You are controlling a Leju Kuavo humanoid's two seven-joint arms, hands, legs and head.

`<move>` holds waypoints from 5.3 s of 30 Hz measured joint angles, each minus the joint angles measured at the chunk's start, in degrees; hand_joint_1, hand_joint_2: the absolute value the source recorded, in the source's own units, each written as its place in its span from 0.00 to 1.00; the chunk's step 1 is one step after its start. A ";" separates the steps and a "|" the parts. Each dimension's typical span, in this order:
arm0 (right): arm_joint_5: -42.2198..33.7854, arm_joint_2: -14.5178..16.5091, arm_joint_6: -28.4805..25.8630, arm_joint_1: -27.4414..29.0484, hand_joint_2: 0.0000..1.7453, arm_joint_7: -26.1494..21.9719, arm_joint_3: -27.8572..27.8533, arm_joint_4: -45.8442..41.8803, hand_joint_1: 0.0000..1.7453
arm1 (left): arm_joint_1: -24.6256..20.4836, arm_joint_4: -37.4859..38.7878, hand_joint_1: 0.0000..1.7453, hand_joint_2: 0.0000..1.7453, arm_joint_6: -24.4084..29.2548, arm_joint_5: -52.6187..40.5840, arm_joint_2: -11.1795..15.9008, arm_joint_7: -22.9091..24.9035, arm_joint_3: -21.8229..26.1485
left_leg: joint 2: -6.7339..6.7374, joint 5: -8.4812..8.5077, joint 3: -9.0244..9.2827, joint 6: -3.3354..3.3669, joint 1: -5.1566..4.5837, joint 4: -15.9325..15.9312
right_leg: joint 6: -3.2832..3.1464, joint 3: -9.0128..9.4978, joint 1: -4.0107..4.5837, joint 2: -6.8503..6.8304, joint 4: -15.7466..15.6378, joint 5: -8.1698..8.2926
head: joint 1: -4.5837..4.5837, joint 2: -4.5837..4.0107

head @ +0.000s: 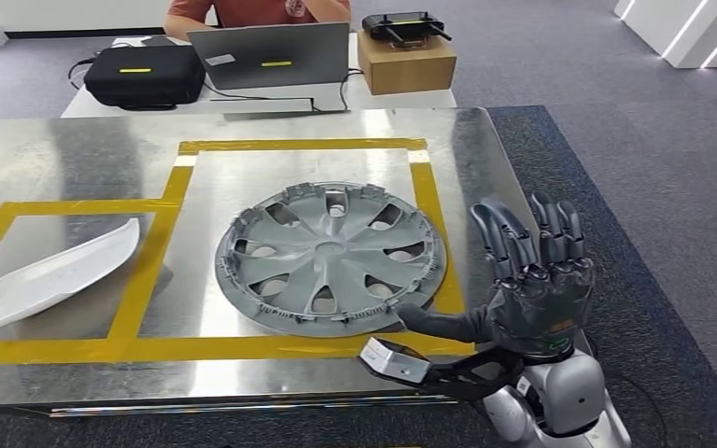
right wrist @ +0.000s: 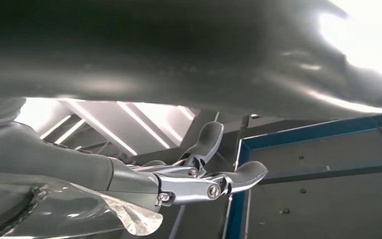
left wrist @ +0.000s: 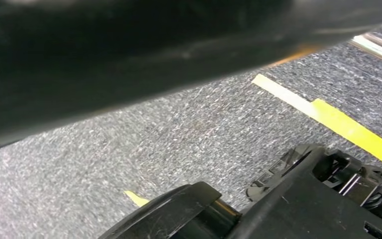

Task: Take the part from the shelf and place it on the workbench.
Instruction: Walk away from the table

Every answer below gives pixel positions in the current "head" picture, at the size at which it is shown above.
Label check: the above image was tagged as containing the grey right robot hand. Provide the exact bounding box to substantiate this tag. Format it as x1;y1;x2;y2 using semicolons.
395;189;597;360

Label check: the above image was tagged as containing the grey plastic wheel hubcap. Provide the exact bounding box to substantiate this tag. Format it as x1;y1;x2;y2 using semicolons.
214;180;448;340

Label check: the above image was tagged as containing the yellow workbench tape marking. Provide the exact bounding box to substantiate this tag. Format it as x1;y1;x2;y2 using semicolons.
0;136;476;366

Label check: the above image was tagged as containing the long white plastic part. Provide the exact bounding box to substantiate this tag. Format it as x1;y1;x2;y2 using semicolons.
0;217;141;340

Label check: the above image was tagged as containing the brown cardboard box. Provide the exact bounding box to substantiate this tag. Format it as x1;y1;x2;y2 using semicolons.
357;32;458;97

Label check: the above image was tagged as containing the black router with antennas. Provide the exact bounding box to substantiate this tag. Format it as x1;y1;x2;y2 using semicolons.
361;10;454;45

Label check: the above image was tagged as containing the grey flat metal bar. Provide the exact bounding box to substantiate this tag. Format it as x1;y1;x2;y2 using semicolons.
209;97;350;123

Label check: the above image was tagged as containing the grey laptop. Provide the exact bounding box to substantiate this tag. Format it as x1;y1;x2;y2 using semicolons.
186;22;352;92

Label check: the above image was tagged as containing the person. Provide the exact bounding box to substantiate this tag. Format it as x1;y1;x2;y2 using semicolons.
163;0;352;41

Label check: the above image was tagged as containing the black zip case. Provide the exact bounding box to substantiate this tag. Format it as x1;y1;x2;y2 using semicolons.
83;45;207;113

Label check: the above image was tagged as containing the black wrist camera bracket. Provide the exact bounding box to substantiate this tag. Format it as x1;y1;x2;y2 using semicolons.
416;345;527;403

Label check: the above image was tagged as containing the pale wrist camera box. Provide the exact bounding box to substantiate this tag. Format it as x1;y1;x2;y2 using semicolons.
358;336;432;385

